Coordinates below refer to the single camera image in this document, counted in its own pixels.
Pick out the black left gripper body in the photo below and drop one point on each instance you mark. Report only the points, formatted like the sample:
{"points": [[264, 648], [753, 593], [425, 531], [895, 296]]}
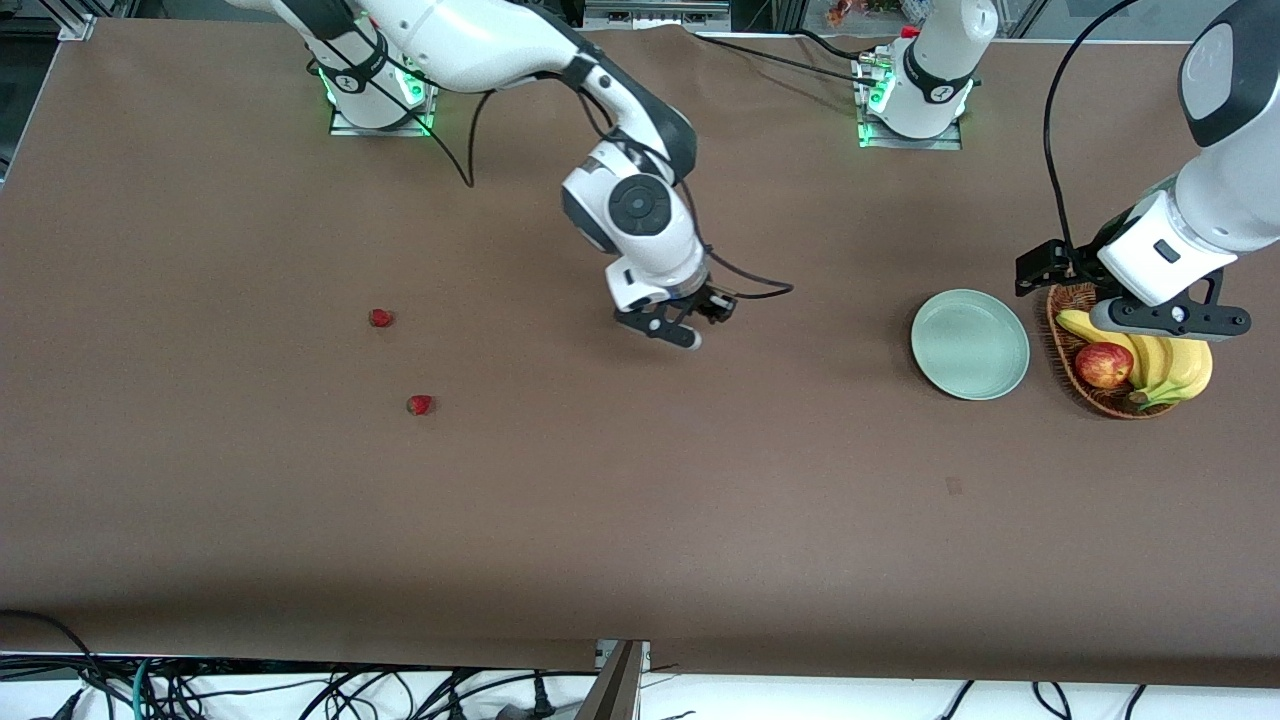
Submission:
{"points": [[1082, 259]]}

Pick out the red plastic strawberry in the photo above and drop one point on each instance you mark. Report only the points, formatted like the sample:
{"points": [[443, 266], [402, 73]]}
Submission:
{"points": [[380, 318], [419, 405]]}

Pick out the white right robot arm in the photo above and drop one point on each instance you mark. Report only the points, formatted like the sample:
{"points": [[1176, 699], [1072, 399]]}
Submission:
{"points": [[470, 45]]}

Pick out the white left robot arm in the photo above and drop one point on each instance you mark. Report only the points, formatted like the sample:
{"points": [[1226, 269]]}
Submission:
{"points": [[1230, 190]]}

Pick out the pale green round plate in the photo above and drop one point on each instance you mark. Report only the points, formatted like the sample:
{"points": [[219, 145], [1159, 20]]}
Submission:
{"points": [[965, 345]]}

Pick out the red apple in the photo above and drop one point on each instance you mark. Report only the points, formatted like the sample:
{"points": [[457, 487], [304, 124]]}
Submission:
{"points": [[1103, 365]]}

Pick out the yellow banana bunch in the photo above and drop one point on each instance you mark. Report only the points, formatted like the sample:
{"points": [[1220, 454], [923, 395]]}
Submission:
{"points": [[1180, 365]]}

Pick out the woven wicker basket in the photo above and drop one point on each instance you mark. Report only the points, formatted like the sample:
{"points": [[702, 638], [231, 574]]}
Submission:
{"points": [[1100, 403]]}

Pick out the table cover sheet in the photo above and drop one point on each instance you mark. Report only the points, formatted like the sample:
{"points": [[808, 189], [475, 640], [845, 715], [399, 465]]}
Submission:
{"points": [[640, 500]]}

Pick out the orange background object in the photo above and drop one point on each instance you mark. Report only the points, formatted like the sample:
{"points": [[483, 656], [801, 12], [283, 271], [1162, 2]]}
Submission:
{"points": [[845, 12]]}

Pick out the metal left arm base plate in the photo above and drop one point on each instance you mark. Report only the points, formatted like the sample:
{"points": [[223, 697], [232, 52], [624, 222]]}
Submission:
{"points": [[910, 144]]}

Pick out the grey equipment rail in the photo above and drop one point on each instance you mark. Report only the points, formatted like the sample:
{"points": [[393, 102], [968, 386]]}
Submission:
{"points": [[650, 15]]}

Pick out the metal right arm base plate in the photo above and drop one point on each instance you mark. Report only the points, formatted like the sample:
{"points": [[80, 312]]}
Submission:
{"points": [[380, 131]]}

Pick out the aluminium frame corner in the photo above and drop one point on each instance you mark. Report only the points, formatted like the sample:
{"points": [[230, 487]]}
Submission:
{"points": [[75, 22]]}

